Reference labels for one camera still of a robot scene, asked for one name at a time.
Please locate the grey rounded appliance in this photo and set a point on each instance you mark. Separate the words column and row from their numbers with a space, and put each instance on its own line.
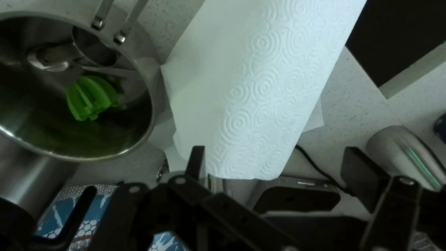
column 405, row 151

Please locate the green plastic toy vegetable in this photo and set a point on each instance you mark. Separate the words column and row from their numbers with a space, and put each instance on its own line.
column 91, row 98

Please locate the blue and white patterned plate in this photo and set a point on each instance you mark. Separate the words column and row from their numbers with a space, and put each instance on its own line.
column 70, row 213

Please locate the dark cabinet door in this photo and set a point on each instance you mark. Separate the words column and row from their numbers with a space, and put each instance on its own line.
column 399, row 32

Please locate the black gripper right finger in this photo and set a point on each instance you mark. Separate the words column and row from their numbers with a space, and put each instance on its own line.
column 371, row 185

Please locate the black and steel coffee appliance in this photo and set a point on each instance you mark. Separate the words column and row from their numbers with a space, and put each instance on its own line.
column 298, row 197

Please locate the steel canister with black lid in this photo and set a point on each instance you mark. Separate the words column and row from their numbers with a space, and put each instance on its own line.
column 29, row 185

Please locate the stainless steel saucepan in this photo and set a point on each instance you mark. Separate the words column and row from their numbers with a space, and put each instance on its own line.
column 47, row 70

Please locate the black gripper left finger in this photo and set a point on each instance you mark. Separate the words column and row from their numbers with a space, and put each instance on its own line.
column 196, row 204

